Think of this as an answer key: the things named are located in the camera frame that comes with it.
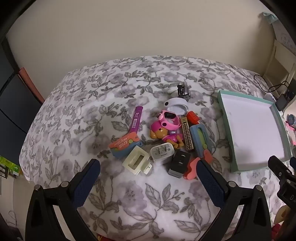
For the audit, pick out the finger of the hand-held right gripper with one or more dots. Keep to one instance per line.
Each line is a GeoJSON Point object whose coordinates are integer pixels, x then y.
{"type": "Point", "coordinates": [279, 170]}
{"type": "Point", "coordinates": [293, 162]}

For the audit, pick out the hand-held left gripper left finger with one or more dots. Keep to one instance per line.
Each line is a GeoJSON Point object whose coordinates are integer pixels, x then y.
{"type": "Point", "coordinates": [89, 183]}

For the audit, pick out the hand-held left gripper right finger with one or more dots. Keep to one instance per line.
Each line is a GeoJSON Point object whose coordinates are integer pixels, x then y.
{"type": "Point", "coordinates": [210, 183]}

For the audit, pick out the black charger plug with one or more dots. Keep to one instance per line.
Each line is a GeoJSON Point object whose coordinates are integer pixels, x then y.
{"type": "Point", "coordinates": [179, 162]}

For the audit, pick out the cream plastic clip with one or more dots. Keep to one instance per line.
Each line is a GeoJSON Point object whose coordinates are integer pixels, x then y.
{"type": "Point", "coordinates": [129, 162]}

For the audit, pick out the teal cardboard box tray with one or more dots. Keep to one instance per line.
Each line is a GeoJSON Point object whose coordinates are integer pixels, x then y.
{"type": "Point", "coordinates": [252, 129]}

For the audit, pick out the orange and blue toy knife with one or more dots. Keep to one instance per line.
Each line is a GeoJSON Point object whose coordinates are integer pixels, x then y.
{"type": "Point", "coordinates": [123, 144]}

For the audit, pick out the black gold patterned lighter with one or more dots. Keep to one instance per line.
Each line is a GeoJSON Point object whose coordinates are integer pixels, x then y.
{"type": "Point", "coordinates": [187, 136]}

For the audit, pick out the white charger plug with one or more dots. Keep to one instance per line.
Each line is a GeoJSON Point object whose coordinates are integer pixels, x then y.
{"type": "Point", "coordinates": [161, 155]}

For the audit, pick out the orange glue stick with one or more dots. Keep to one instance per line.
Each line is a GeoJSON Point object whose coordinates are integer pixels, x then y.
{"type": "Point", "coordinates": [193, 117]}

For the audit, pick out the pink puppy toy figure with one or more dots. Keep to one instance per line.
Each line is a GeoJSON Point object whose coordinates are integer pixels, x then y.
{"type": "Point", "coordinates": [159, 134]}

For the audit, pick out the pink toy watch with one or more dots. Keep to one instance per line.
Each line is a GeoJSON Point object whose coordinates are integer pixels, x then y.
{"type": "Point", "coordinates": [171, 124]}

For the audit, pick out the purple strip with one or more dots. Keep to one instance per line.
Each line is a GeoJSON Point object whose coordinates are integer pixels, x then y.
{"type": "Point", "coordinates": [136, 120]}

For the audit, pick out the black toy car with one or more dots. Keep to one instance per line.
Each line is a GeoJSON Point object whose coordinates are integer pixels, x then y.
{"type": "Point", "coordinates": [183, 91]}

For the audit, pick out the black power adapter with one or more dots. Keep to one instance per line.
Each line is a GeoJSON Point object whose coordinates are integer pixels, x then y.
{"type": "Point", "coordinates": [282, 102]}

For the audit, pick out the white power strip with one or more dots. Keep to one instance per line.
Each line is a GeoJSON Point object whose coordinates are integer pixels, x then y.
{"type": "Point", "coordinates": [269, 97]}

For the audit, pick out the green box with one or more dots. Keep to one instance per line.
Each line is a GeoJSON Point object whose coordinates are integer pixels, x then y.
{"type": "Point", "coordinates": [9, 164]}

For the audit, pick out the grey floral blanket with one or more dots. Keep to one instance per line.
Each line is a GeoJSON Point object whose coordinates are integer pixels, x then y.
{"type": "Point", "coordinates": [92, 97]}

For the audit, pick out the dark cabinet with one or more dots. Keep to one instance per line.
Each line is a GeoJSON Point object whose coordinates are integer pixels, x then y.
{"type": "Point", "coordinates": [16, 111]}

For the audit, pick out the cream shelf unit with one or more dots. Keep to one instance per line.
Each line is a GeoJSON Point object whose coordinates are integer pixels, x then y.
{"type": "Point", "coordinates": [277, 58]}

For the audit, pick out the orange board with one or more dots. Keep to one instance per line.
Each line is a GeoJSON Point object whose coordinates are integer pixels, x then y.
{"type": "Point", "coordinates": [30, 81]}

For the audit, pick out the teal cloth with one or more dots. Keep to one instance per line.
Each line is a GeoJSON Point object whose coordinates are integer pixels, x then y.
{"type": "Point", "coordinates": [269, 17]}

